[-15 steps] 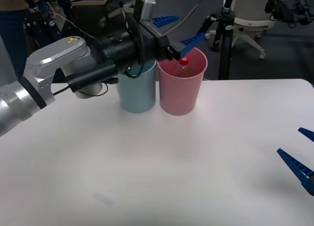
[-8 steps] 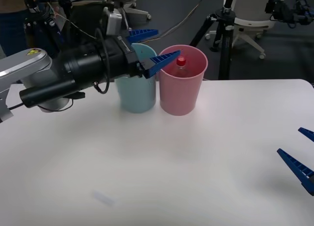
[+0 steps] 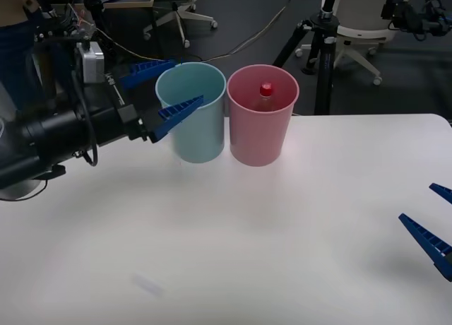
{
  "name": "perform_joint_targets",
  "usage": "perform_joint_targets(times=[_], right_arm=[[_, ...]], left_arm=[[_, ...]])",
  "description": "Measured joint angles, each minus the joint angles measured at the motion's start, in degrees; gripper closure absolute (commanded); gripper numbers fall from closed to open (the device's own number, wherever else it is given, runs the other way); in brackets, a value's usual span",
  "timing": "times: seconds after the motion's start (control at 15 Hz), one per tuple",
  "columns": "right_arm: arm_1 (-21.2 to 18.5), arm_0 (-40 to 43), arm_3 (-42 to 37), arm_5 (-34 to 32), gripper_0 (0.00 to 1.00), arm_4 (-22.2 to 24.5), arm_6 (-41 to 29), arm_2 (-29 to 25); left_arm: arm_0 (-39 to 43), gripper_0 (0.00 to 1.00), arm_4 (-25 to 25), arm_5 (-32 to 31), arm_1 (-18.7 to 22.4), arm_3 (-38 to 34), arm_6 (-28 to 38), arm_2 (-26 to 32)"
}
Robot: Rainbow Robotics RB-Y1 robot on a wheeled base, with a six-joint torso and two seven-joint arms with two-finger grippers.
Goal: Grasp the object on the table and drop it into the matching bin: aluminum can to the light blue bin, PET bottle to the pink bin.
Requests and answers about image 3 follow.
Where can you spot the clear bottle with red cap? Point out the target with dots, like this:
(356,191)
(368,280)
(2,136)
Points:
(266,89)

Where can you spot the person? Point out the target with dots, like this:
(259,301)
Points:
(14,46)

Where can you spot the pink plastic bin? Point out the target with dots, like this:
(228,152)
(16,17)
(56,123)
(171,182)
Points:
(257,137)

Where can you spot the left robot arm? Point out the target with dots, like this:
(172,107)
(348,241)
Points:
(53,141)

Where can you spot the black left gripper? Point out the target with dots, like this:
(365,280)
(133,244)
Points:
(125,102)

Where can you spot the white office chair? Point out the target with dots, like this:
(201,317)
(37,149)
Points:
(363,33)
(178,19)

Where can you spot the black tripod with grey clamps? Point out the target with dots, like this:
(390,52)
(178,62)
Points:
(323,56)

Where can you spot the pale blue plastic bin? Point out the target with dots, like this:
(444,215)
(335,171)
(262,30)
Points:
(205,127)

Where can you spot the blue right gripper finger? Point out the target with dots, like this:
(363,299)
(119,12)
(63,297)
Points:
(434,247)
(444,192)

